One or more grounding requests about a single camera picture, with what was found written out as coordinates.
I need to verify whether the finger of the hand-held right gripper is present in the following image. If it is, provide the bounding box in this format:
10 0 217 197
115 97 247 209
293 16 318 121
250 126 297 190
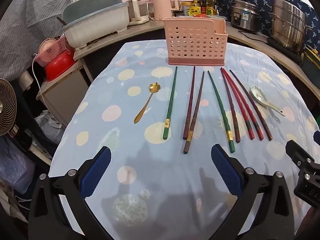
286 139 315 167

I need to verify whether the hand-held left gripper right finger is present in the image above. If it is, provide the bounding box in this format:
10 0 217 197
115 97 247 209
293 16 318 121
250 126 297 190
211 144 297 240

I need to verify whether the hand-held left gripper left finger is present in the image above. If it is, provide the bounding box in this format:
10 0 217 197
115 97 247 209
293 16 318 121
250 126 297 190
27 145 112 240

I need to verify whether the red twisted chopstick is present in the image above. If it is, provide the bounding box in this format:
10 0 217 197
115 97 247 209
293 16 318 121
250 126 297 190
221 68 255 140
223 69 264 141

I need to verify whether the green chopstick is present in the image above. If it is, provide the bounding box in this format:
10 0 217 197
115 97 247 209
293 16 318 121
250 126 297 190
207 70 236 154
163 66 178 140

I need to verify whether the dark purple twisted chopstick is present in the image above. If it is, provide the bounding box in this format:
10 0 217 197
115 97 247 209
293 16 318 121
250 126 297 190
220 67 241 143
229 70 273 141

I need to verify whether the brown chopstick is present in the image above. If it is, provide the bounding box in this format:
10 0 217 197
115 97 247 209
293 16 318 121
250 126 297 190
183 71 205 154

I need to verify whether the white ceramic spoon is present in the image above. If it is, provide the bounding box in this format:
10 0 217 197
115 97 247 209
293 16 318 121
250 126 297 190
251 85 287 117

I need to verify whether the maroon chopstick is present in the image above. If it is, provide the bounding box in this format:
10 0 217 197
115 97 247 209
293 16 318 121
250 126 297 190
183 66 196 140

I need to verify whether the gold flower spoon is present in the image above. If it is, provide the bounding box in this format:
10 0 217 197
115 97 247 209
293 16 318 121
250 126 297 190
134 82 156 124

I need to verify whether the pink perforated utensil basket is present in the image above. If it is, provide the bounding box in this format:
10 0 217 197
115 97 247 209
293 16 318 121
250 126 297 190
163 17 228 67

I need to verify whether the blue printed tablecloth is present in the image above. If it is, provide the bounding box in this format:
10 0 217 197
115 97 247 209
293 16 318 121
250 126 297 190
47 41 320 240

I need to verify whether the grey plastic bag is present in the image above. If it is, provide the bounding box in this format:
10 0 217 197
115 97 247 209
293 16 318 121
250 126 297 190
35 110 65 145

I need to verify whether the blue plastic bag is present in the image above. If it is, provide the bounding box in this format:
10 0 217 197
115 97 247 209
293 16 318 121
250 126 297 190
0 136 35 194

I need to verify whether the small cabinet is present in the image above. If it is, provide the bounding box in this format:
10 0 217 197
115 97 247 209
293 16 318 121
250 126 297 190
36 60 91 128

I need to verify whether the beige counter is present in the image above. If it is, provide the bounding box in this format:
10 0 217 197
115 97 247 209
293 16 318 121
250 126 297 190
225 26 320 100

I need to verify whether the black induction cooker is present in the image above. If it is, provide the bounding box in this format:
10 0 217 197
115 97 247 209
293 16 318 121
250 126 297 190
266 36 304 63

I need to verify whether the electric fan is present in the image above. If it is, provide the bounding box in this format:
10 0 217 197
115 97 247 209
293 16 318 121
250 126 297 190
0 78 18 137

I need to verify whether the red plastic basin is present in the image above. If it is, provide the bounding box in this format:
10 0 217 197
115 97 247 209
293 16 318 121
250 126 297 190
45 49 77 82

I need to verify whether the steel steamer pot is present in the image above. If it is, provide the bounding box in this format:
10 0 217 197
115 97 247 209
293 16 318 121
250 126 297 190
269 0 313 53

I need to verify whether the pink plastic basket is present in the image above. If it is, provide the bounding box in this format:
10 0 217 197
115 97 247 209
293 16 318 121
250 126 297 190
34 36 68 67

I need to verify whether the pink plate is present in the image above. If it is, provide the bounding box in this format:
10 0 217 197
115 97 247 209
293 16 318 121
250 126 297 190
38 38 57 55

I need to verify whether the wood grain counter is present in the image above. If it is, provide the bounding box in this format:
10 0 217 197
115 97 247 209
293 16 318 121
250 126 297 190
74 20 165 61

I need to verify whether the steel rice cooker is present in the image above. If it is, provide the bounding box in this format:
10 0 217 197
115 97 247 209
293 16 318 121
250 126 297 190
230 0 263 33

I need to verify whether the grey-blue dish rack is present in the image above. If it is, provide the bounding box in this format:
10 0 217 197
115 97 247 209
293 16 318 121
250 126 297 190
62 0 130 50

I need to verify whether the grey striped cloth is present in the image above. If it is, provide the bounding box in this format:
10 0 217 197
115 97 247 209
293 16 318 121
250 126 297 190
0 0 75 80

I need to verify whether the cooking oil bottle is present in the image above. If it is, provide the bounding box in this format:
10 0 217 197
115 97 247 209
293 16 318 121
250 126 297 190
206 0 217 15

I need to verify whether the white blender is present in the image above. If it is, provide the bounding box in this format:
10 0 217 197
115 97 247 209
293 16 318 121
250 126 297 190
127 0 150 26

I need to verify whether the milk powder can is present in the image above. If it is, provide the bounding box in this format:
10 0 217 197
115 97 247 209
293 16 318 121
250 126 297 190
181 1 194 17

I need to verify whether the pink electric kettle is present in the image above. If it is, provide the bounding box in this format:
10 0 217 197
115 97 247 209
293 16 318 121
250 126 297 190
151 0 180 21

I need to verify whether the white cable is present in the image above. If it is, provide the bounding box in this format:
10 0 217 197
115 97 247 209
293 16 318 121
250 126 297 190
31 54 50 117

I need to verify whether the black power cable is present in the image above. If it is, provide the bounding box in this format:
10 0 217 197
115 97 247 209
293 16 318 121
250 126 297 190
237 30 270 44

